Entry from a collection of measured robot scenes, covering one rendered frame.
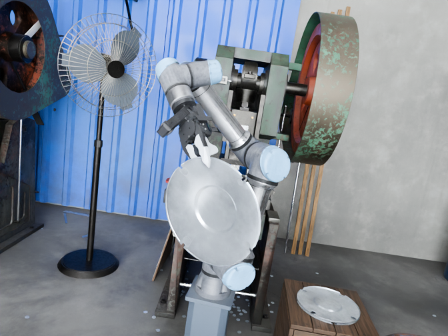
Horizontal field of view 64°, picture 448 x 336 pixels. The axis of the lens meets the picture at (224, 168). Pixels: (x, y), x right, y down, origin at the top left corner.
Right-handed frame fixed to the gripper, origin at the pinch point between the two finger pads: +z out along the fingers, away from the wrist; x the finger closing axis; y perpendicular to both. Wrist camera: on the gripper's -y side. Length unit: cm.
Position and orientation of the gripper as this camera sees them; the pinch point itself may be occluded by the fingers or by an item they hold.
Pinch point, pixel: (203, 164)
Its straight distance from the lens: 96.3
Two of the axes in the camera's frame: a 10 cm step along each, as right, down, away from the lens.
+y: 7.0, -0.4, 7.1
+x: -6.0, 5.1, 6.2
